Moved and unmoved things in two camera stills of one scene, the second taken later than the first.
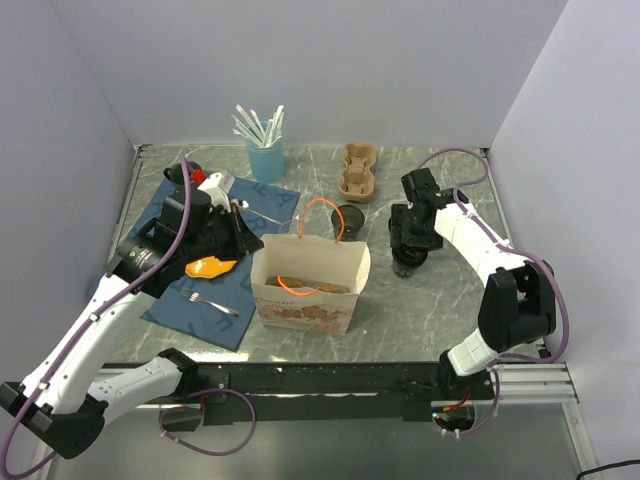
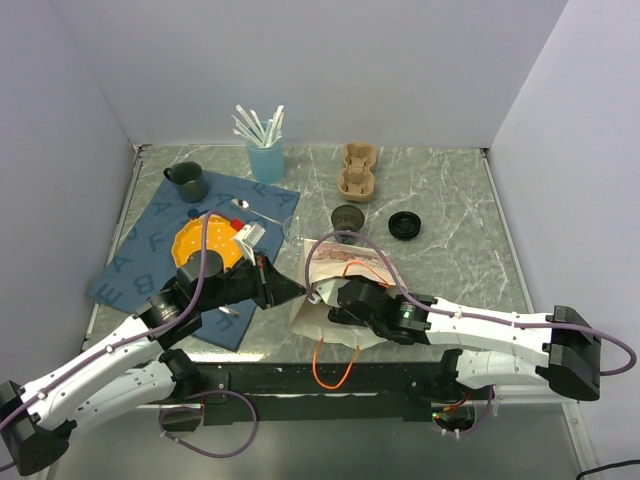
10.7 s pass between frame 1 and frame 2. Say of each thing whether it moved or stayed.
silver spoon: stayed
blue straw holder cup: stayed
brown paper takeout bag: moved
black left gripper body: moved
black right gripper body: moved
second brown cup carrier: stayed
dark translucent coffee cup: stayed
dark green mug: stayed
